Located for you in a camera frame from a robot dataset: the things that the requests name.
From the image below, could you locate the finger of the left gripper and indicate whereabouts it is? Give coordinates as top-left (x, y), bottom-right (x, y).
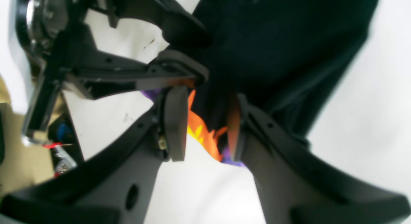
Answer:
top-left (109, 0), bottom-right (212, 47)

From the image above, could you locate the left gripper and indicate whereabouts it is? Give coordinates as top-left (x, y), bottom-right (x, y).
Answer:
top-left (15, 0), bottom-right (209, 144)

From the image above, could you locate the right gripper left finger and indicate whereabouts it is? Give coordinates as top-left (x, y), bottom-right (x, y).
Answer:
top-left (1, 86), bottom-right (189, 224)

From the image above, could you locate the black graphic T-shirt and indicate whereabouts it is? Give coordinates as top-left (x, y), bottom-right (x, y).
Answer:
top-left (141, 0), bottom-right (381, 167)

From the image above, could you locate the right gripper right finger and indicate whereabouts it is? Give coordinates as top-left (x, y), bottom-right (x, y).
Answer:
top-left (227, 93), bottom-right (410, 224)

